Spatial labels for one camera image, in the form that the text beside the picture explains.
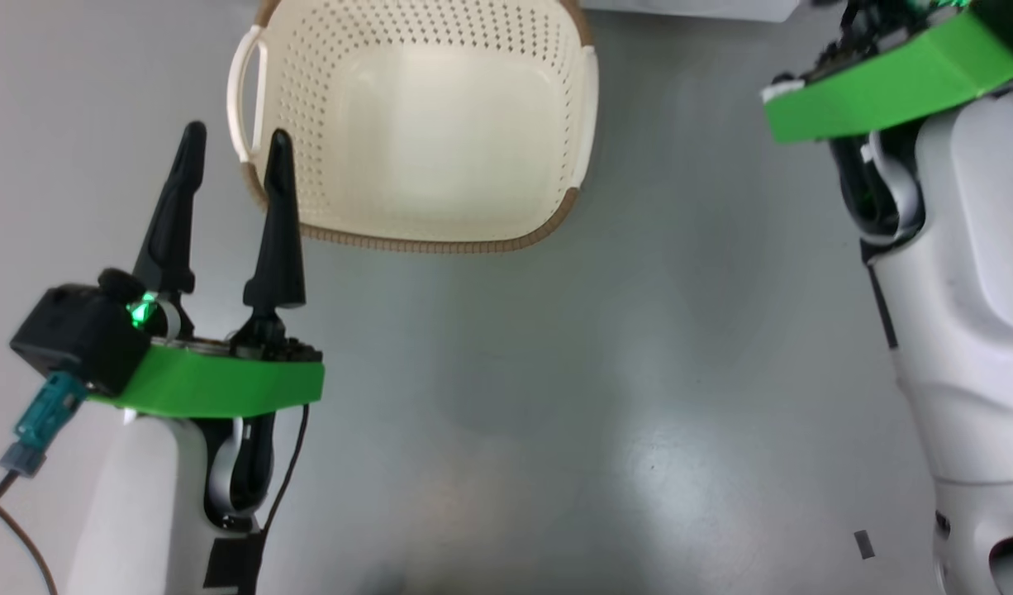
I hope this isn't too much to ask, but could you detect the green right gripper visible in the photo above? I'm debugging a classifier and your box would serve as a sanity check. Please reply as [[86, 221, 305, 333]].
[[760, 0, 1013, 146]]

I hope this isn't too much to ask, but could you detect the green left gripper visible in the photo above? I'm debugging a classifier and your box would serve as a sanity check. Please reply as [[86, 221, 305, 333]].
[[88, 121, 326, 419]]

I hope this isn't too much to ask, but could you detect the white front-load washing machine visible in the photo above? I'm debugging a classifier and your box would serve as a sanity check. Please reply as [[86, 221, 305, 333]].
[[580, 0, 806, 24]]

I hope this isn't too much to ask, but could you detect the cream perforated laundry basket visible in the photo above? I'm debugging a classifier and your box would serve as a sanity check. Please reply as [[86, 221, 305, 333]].
[[226, 0, 601, 255]]

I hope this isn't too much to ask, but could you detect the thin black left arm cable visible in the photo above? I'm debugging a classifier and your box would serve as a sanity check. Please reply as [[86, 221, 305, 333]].
[[258, 402, 312, 540]]

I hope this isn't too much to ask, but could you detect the teal left camera connector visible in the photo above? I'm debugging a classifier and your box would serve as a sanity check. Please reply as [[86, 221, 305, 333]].
[[0, 371, 88, 478]]

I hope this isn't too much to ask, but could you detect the black left camera cable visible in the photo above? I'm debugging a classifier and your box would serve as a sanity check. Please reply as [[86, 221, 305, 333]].
[[0, 470, 59, 595]]

